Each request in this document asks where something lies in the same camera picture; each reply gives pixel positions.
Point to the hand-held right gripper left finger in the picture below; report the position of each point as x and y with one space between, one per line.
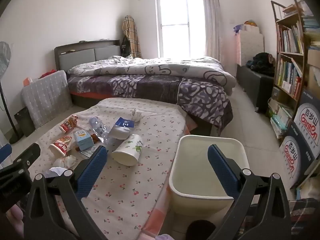
92 170

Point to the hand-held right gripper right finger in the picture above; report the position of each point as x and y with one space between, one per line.
222 170

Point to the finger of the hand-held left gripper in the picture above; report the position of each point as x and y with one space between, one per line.
28 155
5 152

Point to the white wrapper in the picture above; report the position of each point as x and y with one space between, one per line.
87 152

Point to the white tissue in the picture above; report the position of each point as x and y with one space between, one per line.
65 161
136 115

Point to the light blue small box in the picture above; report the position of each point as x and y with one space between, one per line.
83 140

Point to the small brown wrapper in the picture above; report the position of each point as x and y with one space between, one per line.
94 138

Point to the red snack packet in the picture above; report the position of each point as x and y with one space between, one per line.
68 125
60 147

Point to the white paper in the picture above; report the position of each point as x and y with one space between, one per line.
58 172

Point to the white plastic bin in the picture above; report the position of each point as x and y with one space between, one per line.
190 155

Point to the paper cup with green print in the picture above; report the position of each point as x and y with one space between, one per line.
127 150

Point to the crushed clear plastic bottle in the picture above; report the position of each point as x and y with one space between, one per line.
98 130

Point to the white pouch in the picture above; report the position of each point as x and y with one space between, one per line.
120 133

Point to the person's left forearm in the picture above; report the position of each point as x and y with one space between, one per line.
15 215

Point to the dark green bag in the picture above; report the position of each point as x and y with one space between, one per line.
25 121

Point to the cherry print cloth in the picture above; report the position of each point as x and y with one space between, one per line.
130 185

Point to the grey checked cushion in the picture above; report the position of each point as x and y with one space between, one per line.
45 97

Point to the black round object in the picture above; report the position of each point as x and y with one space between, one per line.
200 231

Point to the orange bed sheet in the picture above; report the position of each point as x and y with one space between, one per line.
87 95

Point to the purple patterned bed cover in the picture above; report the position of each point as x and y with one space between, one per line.
200 97

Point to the stack of lying books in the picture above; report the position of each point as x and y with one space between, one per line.
280 120

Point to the red cloth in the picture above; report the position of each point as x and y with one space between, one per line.
48 73

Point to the black bench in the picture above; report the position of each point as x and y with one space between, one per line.
252 87

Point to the purple cloth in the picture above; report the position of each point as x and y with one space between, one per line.
165 237

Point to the dark plaid pants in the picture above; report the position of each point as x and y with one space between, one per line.
303 210

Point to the grey small box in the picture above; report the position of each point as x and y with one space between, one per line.
276 92

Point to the standing fan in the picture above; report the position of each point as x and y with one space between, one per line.
3 57

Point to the pile of dark clothes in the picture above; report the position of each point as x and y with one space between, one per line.
261 62

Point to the row of colourful books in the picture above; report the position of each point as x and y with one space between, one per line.
287 75

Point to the cartoon print quilt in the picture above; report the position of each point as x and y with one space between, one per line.
150 67

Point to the black bag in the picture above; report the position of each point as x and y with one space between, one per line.
125 46

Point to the white folding panel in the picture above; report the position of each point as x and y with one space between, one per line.
250 45

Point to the brown cardboard box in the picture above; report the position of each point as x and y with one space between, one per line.
313 80

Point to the wooden bookshelf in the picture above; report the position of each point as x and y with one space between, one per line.
290 53

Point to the beige plaid cloth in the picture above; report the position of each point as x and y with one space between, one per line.
131 32

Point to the purple plastic bag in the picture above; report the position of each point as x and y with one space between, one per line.
238 28

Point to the row of upright books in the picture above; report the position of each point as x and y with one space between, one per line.
287 40

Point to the light curtain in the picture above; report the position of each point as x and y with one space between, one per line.
211 25

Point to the yellow orange toy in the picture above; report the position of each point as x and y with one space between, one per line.
250 23

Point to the window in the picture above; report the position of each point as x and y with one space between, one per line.
175 17

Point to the stack of teal booklets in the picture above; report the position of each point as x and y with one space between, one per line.
311 25

